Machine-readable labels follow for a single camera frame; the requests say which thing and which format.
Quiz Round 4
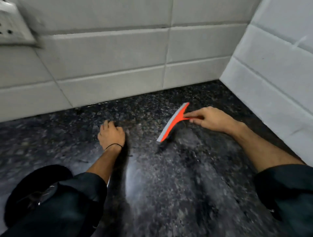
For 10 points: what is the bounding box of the white wall socket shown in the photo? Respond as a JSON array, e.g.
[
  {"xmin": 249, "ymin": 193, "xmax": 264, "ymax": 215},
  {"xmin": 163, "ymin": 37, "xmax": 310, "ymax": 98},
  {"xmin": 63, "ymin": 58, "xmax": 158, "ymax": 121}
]
[{"xmin": 0, "ymin": 0, "xmax": 37, "ymax": 46}]

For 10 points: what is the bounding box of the black marbled bowl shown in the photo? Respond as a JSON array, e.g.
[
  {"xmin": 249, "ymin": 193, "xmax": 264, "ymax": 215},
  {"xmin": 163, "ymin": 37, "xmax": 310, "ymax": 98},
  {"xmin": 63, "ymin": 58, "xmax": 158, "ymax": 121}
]
[{"xmin": 4, "ymin": 164, "xmax": 74, "ymax": 229}]

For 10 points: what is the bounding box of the person's right dark sleeve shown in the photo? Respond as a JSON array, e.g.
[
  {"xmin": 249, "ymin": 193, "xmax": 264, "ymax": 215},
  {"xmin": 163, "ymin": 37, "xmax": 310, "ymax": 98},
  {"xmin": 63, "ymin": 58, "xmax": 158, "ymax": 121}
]
[{"xmin": 253, "ymin": 164, "xmax": 313, "ymax": 237}]

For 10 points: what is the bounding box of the person's left forearm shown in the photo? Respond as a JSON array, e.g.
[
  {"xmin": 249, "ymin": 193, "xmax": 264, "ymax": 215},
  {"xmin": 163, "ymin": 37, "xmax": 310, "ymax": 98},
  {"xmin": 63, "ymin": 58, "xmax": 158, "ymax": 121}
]
[{"xmin": 87, "ymin": 146, "xmax": 123, "ymax": 185}]

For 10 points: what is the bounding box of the person's left hand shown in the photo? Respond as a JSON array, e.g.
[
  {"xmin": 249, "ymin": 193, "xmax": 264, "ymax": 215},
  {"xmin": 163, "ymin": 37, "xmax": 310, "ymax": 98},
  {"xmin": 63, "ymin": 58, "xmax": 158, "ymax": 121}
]
[{"xmin": 97, "ymin": 119, "xmax": 126, "ymax": 153}]

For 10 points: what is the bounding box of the person's right hand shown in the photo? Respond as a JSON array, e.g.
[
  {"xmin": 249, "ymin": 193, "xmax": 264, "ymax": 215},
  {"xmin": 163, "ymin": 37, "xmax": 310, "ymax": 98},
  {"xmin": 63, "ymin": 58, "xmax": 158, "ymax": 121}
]
[{"xmin": 183, "ymin": 106, "xmax": 245, "ymax": 135}]

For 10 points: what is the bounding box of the person's right forearm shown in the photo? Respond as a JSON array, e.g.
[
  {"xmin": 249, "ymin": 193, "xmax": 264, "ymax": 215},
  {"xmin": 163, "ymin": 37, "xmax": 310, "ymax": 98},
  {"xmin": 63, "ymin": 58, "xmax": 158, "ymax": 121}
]
[{"xmin": 230, "ymin": 122, "xmax": 305, "ymax": 173}]

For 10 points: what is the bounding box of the person's left dark sleeve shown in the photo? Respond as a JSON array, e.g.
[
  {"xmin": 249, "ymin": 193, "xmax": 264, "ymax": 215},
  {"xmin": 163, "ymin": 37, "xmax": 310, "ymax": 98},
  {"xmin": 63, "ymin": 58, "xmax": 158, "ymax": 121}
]
[{"xmin": 0, "ymin": 172, "xmax": 108, "ymax": 237}]

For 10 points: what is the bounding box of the orange squeegee with grey blade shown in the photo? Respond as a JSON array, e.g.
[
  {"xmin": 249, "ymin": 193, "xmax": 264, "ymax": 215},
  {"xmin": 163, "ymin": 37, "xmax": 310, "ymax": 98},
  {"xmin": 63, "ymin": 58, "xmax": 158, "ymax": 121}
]
[{"xmin": 156, "ymin": 102, "xmax": 203, "ymax": 143}]

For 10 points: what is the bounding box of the person's dark sleeve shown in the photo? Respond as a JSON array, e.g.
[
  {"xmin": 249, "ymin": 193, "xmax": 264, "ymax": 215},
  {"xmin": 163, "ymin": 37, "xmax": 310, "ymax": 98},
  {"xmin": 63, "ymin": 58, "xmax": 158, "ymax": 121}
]
[
  {"xmin": 0, "ymin": 172, "xmax": 108, "ymax": 237},
  {"xmin": 253, "ymin": 164, "xmax": 313, "ymax": 237}
]

